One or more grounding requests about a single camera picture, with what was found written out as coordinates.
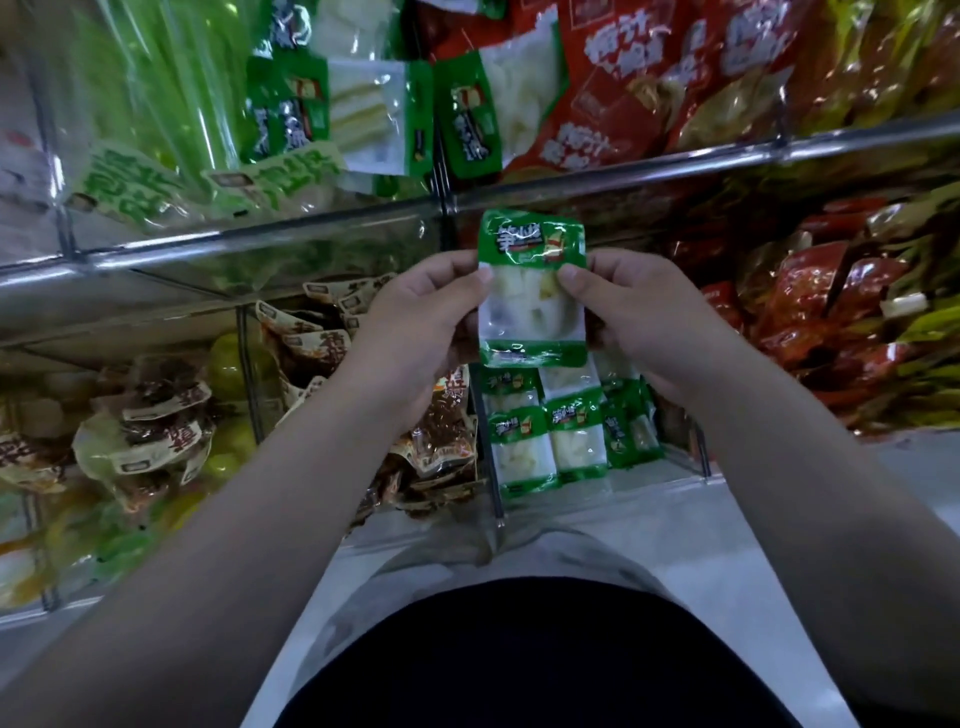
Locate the person's left hand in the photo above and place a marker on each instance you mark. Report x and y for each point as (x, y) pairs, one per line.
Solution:
(413, 338)

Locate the person's right hand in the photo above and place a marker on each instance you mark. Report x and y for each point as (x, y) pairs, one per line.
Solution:
(653, 323)

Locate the pile of brown snack packets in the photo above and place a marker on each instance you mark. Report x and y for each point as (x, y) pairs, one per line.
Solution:
(428, 450)

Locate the green bamboo packet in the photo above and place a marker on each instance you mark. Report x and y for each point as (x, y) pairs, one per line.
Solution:
(533, 293)

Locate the pile of green bamboo packets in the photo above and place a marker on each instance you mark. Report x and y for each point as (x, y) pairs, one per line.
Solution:
(563, 435)

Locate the pile of glossy red snacks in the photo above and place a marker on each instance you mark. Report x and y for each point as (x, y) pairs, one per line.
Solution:
(825, 315)

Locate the red packets pile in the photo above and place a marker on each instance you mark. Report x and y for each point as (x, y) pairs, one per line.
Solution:
(660, 75)

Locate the pile of jelly cups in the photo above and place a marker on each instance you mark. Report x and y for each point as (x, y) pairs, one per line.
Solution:
(135, 443)

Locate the long green vegetable packets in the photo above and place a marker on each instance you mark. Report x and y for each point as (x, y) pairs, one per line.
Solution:
(165, 105)

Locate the yellow green packets pile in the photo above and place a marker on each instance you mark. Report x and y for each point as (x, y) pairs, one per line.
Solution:
(885, 53)

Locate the person's left forearm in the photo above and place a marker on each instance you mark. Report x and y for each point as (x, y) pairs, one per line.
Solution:
(210, 585)

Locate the person's right forearm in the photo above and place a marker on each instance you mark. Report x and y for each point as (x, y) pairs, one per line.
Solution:
(840, 555)

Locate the light grey shorts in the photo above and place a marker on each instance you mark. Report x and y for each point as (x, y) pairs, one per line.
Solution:
(390, 578)

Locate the black shirt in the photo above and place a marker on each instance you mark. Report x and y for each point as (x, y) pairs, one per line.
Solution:
(540, 660)

